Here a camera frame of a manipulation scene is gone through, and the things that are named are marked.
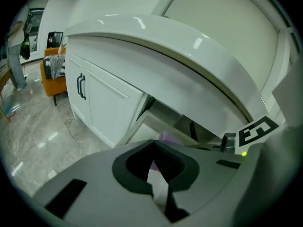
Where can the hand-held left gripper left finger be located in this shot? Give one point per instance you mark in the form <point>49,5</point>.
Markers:
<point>94,174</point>

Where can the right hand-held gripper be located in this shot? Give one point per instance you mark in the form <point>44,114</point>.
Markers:
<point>255,131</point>

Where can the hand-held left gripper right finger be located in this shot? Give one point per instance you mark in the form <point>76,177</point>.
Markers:
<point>208,181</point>

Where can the purple cloth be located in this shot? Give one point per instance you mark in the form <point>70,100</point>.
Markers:
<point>166,136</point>

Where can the white drawer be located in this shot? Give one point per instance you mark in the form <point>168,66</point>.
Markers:
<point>151,120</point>

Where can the orange sofa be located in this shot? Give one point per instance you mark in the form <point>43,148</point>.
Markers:
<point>53,86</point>

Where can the white vanity cabinet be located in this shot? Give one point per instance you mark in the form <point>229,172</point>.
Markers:
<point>165,79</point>

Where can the black white striped blanket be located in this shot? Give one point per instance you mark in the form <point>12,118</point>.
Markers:
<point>53,65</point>

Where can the wooden side table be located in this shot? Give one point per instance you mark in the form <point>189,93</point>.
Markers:
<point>4,79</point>

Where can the black glass cabinet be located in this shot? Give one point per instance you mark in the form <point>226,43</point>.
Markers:
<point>55,39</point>

